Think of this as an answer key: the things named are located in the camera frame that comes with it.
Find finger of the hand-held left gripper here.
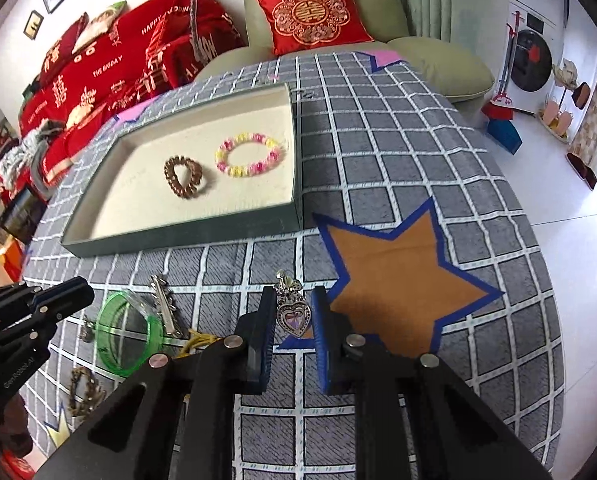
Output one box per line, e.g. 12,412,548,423
0,276,95,313
0,305,64,361

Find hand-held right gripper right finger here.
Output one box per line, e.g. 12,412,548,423
311,285,554,480

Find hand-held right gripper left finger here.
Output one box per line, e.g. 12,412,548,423
36,286,279,480

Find silver heart pendant keychain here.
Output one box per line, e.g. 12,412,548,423
273,270,309,337

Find beige braided rope bracelet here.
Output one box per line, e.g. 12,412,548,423
68,366,106,418

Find yellow elastic hair ties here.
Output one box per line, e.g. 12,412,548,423
176,329,219,361

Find green transparent bangle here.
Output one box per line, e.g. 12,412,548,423
96,289,164,380

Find silver metal hair clip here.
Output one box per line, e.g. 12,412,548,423
150,274,188,339

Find green tray with beige lining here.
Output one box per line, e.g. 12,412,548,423
61,81,303,259

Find dark printed box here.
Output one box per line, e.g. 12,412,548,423
0,185,46,246

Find grey knitted cloth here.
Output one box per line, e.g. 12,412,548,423
0,125,54,196

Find red blanket sofa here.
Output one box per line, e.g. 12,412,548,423
0,0,249,196

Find grey checked tablecloth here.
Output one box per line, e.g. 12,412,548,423
21,50,567,480

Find red pillow with white characters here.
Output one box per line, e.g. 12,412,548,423
38,12,90,86

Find face print pillow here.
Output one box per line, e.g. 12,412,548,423
71,2,126,53

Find blue box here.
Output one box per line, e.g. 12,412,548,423
486,115,523,155

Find red broom and dustpan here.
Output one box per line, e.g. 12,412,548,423
481,10,519,121

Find pale green armchair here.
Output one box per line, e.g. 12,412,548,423
193,0,495,116

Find red embroidered square cushion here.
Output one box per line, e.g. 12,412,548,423
256,0,375,57

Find checked folding board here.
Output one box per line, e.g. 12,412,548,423
566,72,597,181

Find white front-load washing machine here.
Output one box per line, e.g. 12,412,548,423
506,0,567,111

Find brown wooden ornament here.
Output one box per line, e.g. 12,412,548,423
571,82,592,111

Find cream decorative flowers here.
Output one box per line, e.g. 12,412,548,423
551,57,582,91

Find brown spiral hair tie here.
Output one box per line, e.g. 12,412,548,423
164,156,204,201

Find pink yellow beaded bracelet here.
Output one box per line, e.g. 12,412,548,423
214,132,285,178

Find small framed wall picture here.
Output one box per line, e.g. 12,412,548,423
24,10,44,40

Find hanging braided grey cable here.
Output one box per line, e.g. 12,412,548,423
188,0,204,63

